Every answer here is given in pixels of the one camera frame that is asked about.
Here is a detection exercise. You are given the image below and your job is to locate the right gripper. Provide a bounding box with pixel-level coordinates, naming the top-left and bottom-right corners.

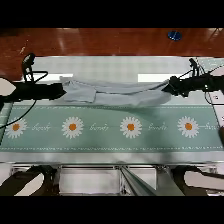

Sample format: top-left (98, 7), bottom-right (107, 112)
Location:
top-left (162, 75), bottom-right (192, 98)

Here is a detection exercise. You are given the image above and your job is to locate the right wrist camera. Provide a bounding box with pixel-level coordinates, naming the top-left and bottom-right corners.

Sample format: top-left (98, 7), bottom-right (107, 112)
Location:
top-left (187, 57), bottom-right (202, 80)

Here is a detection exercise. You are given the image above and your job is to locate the silver frame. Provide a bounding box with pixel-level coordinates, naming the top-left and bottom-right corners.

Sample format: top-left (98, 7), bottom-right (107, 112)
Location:
top-left (0, 161), bottom-right (224, 197)

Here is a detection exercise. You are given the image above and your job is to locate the blue round disc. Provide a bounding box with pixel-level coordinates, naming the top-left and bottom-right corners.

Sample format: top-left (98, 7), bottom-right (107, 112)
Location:
top-left (167, 30), bottom-right (183, 42)

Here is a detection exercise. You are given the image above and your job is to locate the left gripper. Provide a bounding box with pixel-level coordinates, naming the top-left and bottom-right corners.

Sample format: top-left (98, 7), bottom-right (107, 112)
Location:
top-left (37, 82), bottom-right (67, 101)

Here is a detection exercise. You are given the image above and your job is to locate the light blue-grey shirt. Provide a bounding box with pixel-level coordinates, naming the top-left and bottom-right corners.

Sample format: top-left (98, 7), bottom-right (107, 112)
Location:
top-left (58, 75), bottom-right (174, 109)

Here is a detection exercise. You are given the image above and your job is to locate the black cable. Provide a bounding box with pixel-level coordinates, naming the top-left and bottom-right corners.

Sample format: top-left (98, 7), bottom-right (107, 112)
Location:
top-left (0, 99), bottom-right (38, 130)
top-left (203, 89), bottom-right (224, 108)

